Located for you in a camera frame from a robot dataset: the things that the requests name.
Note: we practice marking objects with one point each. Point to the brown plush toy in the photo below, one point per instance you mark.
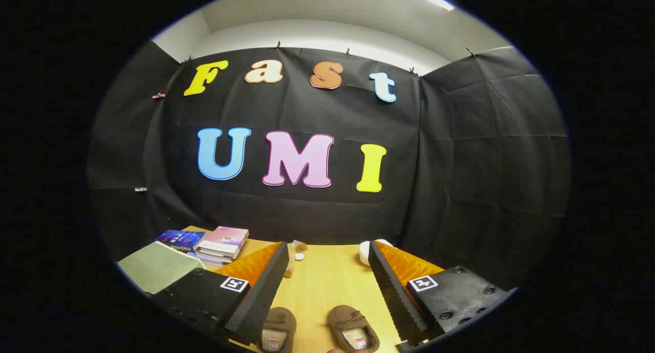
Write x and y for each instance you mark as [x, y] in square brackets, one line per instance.
[294, 253]

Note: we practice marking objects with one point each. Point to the white plastic bottle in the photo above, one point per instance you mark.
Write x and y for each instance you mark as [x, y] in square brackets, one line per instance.
[364, 251]

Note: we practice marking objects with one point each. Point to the grey book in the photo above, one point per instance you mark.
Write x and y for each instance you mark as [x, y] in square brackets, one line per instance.
[212, 256]

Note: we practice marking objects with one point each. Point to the black backdrop cloth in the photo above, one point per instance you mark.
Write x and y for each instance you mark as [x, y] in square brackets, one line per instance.
[307, 112]

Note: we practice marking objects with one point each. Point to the pink cover book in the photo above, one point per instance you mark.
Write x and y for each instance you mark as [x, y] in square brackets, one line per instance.
[225, 238]

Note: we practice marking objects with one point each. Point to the dark blue book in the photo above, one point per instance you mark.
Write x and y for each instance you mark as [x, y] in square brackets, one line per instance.
[180, 239]

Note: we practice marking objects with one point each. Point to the pale blue book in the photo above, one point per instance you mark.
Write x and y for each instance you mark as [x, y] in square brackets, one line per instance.
[204, 261]

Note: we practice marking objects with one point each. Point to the brown fuzzy shoe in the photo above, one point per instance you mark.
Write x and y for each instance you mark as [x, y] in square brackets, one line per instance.
[279, 322]
[348, 320]

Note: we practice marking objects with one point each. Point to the pale green storage box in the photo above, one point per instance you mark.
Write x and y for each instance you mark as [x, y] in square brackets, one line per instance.
[156, 268]

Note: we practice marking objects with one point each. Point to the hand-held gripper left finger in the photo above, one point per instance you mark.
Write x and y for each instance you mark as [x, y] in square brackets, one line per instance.
[258, 302]

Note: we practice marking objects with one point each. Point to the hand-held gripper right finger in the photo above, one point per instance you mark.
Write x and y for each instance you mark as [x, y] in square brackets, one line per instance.
[394, 291]

